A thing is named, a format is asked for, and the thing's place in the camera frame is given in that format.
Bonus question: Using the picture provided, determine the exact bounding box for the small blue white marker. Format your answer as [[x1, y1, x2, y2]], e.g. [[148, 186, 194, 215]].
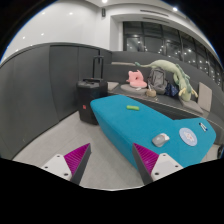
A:
[[199, 123, 208, 131]]

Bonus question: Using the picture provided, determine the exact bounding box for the teal upholstered table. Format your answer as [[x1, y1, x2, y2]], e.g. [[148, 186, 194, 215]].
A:
[[90, 95, 216, 167]]

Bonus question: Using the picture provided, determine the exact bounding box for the grey backpack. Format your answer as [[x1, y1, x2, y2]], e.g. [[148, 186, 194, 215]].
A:
[[148, 67, 167, 95]]

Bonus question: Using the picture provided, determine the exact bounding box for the green dragon plush toy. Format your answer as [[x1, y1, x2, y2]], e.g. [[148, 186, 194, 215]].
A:
[[135, 60, 198, 101]]

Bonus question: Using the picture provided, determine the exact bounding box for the round white blue mouse pad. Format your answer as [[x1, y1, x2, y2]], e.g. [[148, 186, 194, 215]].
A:
[[179, 128, 198, 147]]

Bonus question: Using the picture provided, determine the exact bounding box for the black wheeled speaker case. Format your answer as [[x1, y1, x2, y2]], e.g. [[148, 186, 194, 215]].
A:
[[76, 55, 109, 126]]

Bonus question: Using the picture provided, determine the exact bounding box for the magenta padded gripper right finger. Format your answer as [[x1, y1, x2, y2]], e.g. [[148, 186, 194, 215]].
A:
[[132, 143, 182, 185]]

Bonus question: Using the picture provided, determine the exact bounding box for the small tan basket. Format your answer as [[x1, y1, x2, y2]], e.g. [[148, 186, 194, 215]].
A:
[[146, 86, 156, 97]]

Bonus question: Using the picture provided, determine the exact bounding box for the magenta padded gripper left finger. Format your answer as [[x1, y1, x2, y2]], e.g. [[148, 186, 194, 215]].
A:
[[42, 143, 91, 185]]

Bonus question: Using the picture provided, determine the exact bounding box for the dark blue bag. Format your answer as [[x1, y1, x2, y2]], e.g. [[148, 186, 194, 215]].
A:
[[165, 83, 179, 97]]

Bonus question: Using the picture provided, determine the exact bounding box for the small green object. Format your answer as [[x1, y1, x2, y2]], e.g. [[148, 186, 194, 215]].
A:
[[126, 105, 140, 111]]

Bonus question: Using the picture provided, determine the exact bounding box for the pink plush toy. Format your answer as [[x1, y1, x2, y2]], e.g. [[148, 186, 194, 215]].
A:
[[127, 70, 147, 88]]

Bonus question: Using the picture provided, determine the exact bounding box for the grey bench seating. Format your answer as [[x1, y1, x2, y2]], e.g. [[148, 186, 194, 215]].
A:
[[104, 51, 224, 144]]

